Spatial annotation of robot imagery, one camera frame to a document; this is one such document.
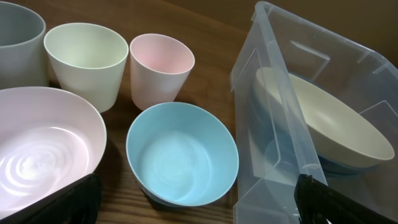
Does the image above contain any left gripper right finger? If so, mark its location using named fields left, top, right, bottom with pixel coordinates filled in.
left=294, top=174, right=397, bottom=224

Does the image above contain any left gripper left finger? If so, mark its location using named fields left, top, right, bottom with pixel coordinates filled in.
left=1, top=174, right=103, bottom=224

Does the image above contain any pink small bowl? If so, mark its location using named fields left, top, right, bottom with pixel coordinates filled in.
left=1, top=86, right=107, bottom=218

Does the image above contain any dark blue plate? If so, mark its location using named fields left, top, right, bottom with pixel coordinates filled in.
left=247, top=72, right=378, bottom=176

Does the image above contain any cream large bowl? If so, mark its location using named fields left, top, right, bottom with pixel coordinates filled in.
left=256, top=67, right=395, bottom=168

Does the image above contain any clear plastic storage container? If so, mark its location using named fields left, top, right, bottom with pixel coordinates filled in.
left=231, top=1, right=397, bottom=223

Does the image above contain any light blue small bowl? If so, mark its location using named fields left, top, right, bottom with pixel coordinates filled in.
left=126, top=102, right=239, bottom=207

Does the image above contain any cream plastic cup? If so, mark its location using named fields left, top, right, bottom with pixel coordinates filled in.
left=44, top=22, right=129, bottom=113

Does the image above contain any grey plastic cup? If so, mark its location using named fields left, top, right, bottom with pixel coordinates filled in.
left=1, top=1, right=49, bottom=89

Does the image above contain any pink plastic cup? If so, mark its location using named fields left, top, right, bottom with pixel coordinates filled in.
left=129, top=34, right=195, bottom=111

